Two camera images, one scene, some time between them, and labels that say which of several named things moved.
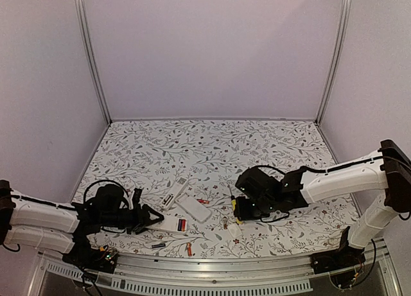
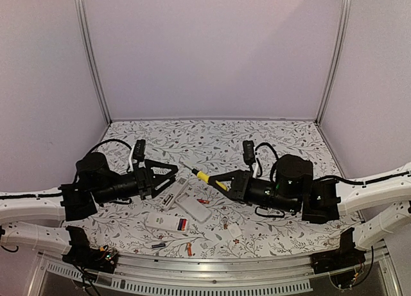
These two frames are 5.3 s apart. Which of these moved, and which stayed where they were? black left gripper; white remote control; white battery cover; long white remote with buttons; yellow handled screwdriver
Moved: black left gripper; yellow handled screwdriver
Stayed: white remote control; white battery cover; long white remote with buttons
